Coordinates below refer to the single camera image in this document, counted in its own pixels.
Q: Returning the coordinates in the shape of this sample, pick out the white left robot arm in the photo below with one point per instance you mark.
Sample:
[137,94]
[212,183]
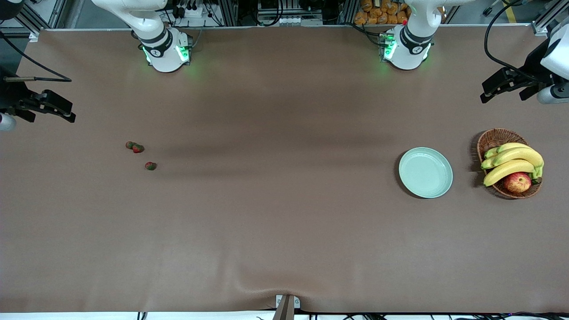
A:
[411,44]

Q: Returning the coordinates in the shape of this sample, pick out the yellow banana bunch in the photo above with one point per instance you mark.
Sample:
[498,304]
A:
[515,154]

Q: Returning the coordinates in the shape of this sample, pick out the white power strip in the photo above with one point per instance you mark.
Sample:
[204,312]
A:
[193,12]

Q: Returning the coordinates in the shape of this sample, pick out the brown table mat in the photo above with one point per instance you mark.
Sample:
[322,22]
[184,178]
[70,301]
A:
[284,231]

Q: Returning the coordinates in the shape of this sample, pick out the red apple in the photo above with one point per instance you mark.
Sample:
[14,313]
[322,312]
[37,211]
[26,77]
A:
[518,182]

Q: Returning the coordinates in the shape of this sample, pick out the red strawberry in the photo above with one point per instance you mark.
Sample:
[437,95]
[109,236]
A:
[130,145]
[138,149]
[150,166]

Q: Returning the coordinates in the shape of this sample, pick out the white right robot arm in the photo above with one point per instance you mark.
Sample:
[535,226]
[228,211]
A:
[160,44]

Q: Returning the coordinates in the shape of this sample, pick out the orange packaged snacks pile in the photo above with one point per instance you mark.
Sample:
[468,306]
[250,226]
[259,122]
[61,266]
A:
[378,13]

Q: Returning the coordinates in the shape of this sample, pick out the aluminium frame post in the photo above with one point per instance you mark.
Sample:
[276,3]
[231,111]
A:
[229,11]
[349,11]

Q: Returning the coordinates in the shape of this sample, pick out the white connector block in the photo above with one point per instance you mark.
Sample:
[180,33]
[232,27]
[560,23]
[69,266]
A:
[293,20]

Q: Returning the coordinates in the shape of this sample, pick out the brown wicker basket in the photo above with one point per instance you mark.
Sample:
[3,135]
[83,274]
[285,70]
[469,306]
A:
[493,138]

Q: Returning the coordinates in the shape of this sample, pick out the pale green round plate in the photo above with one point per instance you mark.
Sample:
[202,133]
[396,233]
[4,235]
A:
[424,173]

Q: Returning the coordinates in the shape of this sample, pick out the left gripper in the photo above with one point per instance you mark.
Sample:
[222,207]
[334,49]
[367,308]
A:
[534,67]

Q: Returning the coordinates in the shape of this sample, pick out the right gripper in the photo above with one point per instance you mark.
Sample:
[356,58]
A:
[10,96]

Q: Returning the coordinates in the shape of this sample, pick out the aluminium frame profile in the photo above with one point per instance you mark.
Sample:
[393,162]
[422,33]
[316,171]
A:
[544,20]
[40,15]

